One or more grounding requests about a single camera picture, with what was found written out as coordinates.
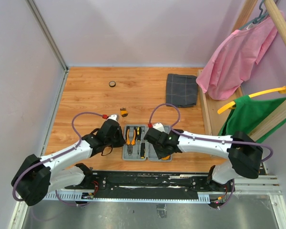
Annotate yellow tape measure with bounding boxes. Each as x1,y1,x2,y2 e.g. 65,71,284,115
162,156,171,160

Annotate orange black pliers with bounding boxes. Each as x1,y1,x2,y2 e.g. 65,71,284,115
126,126,136,156

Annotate hex key set orange holder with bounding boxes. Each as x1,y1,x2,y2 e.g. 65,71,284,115
120,108,128,117

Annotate grey plastic tool case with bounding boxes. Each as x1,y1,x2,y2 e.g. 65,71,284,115
122,125,172,162

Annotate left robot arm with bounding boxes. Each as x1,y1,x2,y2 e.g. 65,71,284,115
11,118,125,206

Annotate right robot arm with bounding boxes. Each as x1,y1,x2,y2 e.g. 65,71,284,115
144,127,263,191

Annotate dark grey checked cloth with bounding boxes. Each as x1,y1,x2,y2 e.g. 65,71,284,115
165,73,198,108

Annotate wooden clothes rack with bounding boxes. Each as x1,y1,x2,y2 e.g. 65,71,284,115
197,0,286,158

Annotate green shirt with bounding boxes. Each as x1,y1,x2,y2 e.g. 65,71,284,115
218,95,286,135

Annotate pink shirt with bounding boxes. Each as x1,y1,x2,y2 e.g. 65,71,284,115
196,17,277,101

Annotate yellow clothes hanger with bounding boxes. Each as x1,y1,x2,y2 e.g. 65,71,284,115
217,86,286,115

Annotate teal clothes hanger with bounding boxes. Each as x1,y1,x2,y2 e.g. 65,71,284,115
238,0,270,31

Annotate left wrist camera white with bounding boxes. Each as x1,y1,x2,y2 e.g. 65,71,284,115
108,114,120,122

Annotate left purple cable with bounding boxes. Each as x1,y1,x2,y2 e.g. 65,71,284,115
12,111,109,208

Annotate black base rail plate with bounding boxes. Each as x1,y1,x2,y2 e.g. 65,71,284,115
66,170,233,200

